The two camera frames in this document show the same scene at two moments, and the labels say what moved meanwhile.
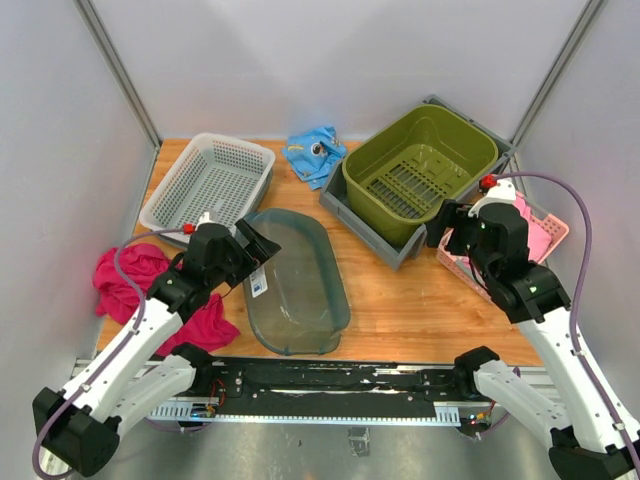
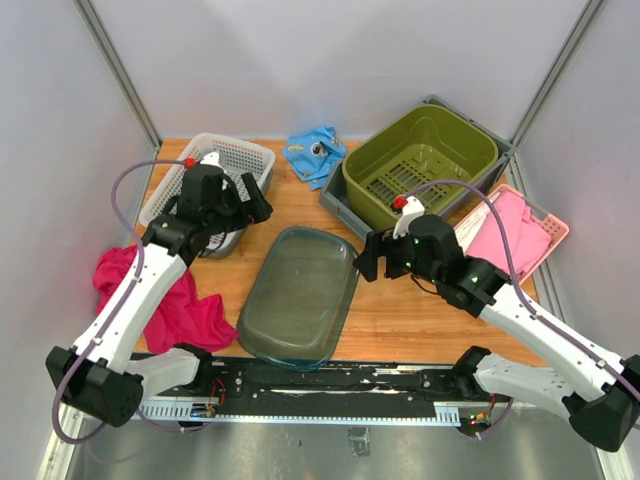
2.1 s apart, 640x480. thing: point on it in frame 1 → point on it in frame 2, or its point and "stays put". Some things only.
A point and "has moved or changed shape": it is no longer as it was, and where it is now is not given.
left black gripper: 257,251 → 259,207
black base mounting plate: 332,388 stays put
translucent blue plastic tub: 296,301 has moved or changed shape
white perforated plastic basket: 210,173 stays put
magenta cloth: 142,263 stays put
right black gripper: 446,216 → 380,243
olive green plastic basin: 400,178 stays put
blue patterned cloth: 311,154 stays put
